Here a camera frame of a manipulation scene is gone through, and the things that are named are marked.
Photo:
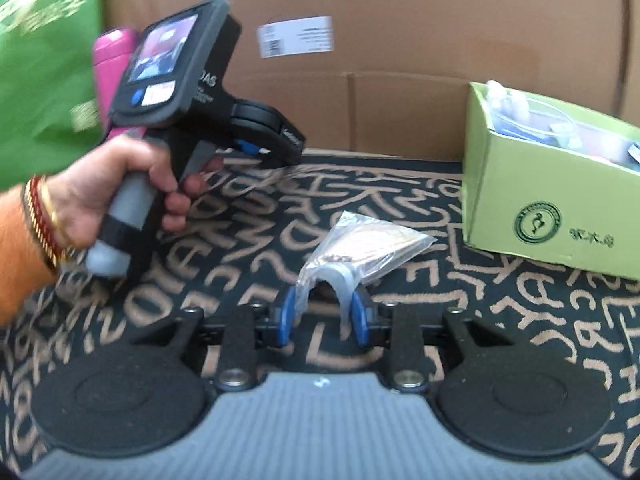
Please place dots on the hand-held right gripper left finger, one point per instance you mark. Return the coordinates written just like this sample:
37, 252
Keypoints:
286, 317

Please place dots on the clear plastic bag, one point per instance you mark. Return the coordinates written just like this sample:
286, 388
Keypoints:
365, 245

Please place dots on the green shopping bag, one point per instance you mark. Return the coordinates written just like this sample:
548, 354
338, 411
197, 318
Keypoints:
45, 85

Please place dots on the person's left forearm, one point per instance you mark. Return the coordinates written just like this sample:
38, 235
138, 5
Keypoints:
15, 260

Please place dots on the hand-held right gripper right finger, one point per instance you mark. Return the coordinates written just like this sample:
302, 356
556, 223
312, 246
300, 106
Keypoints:
359, 317

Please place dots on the black letter-patterned mat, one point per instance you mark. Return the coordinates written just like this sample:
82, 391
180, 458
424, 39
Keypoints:
250, 240

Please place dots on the large brown cardboard box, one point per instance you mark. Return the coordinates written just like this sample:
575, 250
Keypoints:
400, 25

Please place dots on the white shipping label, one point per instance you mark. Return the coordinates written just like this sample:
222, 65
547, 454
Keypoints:
295, 36

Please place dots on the person's left hand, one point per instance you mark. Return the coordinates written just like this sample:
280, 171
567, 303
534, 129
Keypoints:
90, 195

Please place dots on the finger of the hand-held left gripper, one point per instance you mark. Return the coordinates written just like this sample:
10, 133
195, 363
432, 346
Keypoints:
292, 142
249, 147

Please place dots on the pink thermos bottle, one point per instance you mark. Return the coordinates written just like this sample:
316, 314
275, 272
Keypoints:
112, 70

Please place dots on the white gloves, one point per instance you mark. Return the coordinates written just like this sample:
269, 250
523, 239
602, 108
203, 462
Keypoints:
517, 105

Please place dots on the light green cardboard box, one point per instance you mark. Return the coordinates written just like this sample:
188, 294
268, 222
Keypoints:
500, 185

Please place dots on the gold bangle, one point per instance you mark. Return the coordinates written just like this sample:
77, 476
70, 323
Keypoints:
56, 220

